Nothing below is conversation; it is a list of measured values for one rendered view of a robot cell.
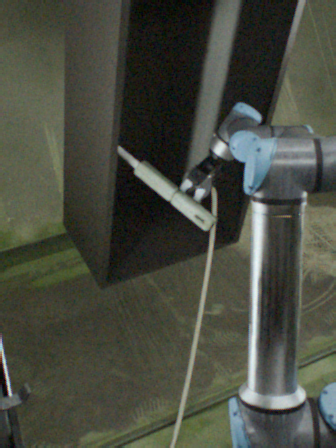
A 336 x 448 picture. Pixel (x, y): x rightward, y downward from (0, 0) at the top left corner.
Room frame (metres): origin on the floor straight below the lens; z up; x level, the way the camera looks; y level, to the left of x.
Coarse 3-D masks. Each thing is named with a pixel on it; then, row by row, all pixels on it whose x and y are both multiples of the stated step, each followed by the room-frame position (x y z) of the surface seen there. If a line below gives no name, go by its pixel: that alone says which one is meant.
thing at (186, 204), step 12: (144, 168) 1.92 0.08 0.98; (144, 180) 1.91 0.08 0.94; (156, 180) 1.89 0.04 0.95; (168, 180) 1.90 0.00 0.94; (168, 192) 1.86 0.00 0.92; (180, 192) 1.86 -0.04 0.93; (192, 192) 1.92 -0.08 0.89; (180, 204) 1.83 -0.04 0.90; (192, 204) 1.82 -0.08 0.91; (192, 216) 1.80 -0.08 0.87; (204, 216) 1.79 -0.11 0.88; (204, 228) 1.78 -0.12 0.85
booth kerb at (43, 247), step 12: (36, 240) 2.59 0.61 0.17; (48, 240) 2.62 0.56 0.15; (60, 240) 2.65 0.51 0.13; (72, 240) 2.67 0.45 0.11; (0, 252) 2.51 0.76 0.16; (12, 252) 2.53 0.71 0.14; (24, 252) 2.56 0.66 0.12; (36, 252) 2.59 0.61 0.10; (48, 252) 2.61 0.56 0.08; (0, 264) 2.50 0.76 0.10; (12, 264) 2.53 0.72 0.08
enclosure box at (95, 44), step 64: (128, 0) 1.74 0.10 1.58; (192, 0) 2.29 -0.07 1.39; (256, 0) 2.24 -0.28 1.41; (64, 64) 2.09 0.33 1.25; (128, 64) 2.21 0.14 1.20; (192, 64) 2.35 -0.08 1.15; (256, 64) 2.21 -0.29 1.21; (64, 128) 2.13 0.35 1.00; (128, 128) 2.27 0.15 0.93; (192, 128) 2.43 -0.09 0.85; (64, 192) 2.18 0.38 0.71; (128, 192) 2.34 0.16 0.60; (128, 256) 2.09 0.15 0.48; (192, 256) 2.11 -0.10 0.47
